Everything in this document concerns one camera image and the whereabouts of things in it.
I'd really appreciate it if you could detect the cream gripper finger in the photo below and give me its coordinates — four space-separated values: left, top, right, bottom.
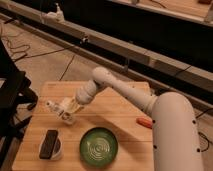
54 103 66 111
60 112 75 125

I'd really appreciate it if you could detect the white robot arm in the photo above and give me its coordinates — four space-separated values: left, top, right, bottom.
56 67 204 171

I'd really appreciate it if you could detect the white cup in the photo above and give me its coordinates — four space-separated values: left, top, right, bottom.
39 130 62 161

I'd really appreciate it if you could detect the black phone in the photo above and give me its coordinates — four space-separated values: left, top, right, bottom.
39 130 58 159

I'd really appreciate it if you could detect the green ceramic plate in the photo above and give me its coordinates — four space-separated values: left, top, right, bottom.
79 127 118 168

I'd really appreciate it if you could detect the black floor cable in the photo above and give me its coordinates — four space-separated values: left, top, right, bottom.
0 33 84 82

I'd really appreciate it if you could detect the black cable bundle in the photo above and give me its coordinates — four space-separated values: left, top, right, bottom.
195 106 213 154

